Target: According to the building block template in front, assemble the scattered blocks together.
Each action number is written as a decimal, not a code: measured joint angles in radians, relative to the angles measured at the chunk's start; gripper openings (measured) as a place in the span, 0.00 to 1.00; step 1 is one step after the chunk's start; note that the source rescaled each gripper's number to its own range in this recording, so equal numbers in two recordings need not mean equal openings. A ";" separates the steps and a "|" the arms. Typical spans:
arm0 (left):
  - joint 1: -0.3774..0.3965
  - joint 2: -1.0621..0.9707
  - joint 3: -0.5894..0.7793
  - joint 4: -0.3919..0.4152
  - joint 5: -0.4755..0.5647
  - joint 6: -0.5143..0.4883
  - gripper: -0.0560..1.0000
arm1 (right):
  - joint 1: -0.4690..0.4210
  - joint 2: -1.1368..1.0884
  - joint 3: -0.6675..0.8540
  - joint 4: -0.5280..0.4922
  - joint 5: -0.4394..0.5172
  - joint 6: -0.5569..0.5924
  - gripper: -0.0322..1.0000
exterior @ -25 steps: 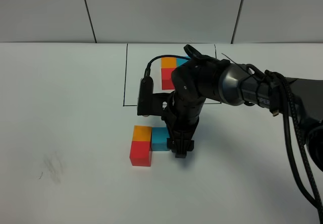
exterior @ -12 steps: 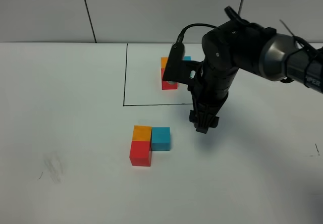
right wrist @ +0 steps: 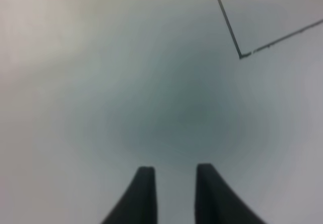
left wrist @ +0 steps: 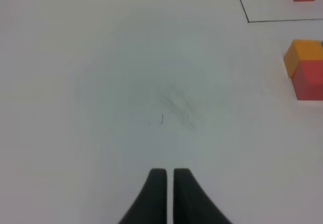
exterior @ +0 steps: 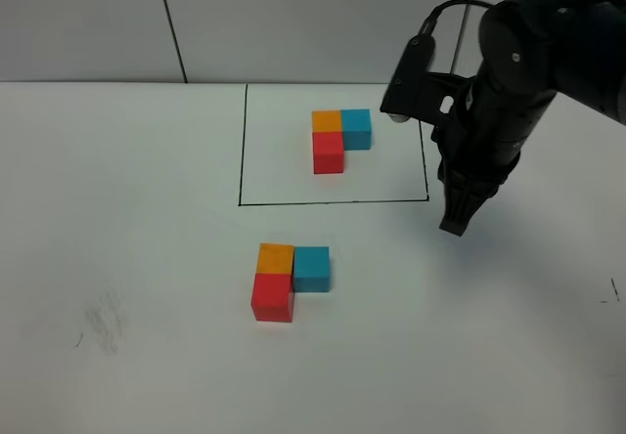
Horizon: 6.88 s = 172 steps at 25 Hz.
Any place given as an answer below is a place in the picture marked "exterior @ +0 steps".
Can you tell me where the template red cube block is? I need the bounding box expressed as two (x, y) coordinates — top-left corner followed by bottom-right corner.
(312, 132), (344, 174)

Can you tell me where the template blue cube block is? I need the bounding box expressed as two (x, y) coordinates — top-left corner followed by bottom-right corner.
(340, 108), (372, 151)

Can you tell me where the template orange cube block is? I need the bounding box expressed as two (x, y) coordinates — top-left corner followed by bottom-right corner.
(312, 110), (342, 133)

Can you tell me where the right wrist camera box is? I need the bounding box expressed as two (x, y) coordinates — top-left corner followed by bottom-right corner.
(380, 34), (473, 127)

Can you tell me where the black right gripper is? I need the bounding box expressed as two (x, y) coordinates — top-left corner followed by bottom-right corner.
(429, 63), (557, 237)

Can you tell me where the right camera black cable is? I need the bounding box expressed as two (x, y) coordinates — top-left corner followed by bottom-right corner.
(415, 0), (495, 39)

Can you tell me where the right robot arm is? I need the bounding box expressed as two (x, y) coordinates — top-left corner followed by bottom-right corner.
(433, 0), (625, 236)

